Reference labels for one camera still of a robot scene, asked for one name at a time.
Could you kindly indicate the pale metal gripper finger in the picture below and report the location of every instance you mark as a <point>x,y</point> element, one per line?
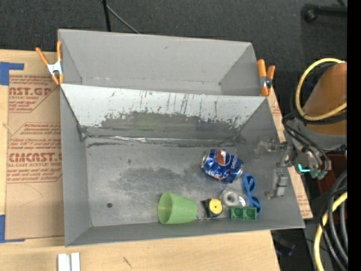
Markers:
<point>271,146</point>
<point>280,183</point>

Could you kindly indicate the brown cardboard board red print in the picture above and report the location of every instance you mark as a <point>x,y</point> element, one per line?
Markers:
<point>34,128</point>

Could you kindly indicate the green toy building block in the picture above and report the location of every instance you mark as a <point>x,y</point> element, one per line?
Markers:
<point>244,213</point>

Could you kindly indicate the grey metal bin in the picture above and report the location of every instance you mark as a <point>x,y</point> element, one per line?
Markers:
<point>146,168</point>

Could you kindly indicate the blue sunglasses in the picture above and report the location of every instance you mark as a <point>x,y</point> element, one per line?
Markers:
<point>249,183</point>

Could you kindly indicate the green plastic cup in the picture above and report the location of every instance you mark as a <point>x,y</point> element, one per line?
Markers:
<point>177,209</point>

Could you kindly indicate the yellow and black round button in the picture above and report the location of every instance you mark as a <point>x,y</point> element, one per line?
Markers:
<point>215,207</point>

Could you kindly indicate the clear tape roll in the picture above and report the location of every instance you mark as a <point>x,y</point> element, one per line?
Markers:
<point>232,197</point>

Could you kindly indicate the crushed blue soda can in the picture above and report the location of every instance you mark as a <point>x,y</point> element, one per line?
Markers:
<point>221,165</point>

